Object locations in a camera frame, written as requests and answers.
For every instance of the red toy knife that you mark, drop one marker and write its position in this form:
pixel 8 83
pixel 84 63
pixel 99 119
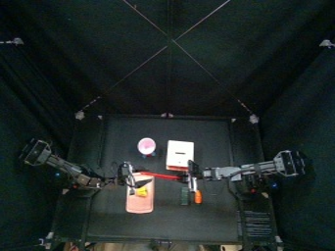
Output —
pixel 162 175

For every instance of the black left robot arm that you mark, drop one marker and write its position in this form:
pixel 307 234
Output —
pixel 60 163

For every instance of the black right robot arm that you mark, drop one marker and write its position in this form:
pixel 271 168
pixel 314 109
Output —
pixel 262 168

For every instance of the yellow toy bell pepper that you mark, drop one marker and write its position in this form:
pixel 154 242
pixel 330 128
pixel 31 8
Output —
pixel 142 192

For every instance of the blue cup stand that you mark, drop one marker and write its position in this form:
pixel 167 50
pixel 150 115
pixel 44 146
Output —
pixel 144 156

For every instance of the green white patterned block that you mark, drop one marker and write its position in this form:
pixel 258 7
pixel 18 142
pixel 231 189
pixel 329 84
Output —
pixel 184 196

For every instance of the orange toy vegetable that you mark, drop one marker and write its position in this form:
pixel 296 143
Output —
pixel 198 196

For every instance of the wooden box with red front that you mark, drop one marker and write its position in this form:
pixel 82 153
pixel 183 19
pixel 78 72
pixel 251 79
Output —
pixel 179 153

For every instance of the red plastic cup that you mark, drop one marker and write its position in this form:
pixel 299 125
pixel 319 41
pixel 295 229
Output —
pixel 147 145

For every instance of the metal pole foot bracket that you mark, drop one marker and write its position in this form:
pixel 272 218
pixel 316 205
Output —
pixel 167 115

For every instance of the metal frame corner bracket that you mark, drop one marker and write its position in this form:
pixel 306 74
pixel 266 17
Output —
pixel 79 115
pixel 326 43
pixel 16 41
pixel 254 119

